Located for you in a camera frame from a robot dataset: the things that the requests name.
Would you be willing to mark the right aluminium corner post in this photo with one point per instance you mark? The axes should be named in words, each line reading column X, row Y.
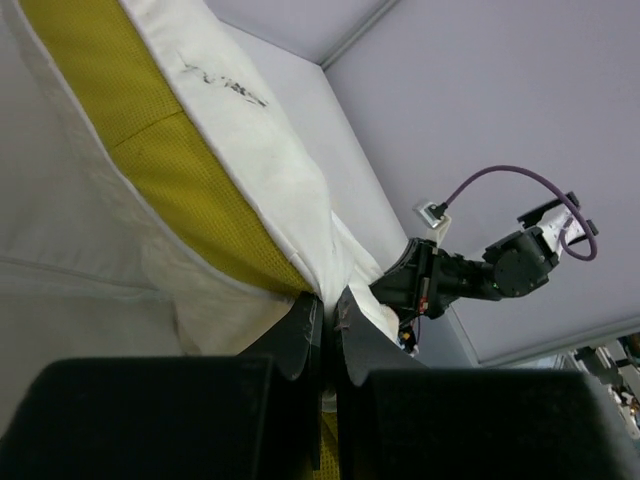
column 355, row 32

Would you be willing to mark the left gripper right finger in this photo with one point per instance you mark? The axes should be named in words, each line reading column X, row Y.
column 399, row 419

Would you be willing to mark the grey cream frilled pillowcase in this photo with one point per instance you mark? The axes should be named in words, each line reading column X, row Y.
column 372, row 252

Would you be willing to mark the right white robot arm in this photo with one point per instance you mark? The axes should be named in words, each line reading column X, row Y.
column 522, row 261

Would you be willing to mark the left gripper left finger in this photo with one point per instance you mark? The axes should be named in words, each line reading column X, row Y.
column 255, row 415

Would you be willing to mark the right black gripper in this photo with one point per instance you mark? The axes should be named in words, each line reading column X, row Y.
column 426, row 280

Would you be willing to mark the white pillow yellow band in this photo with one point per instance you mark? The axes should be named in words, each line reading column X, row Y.
column 189, row 145

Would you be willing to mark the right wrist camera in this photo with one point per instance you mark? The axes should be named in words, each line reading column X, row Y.
column 436, row 221

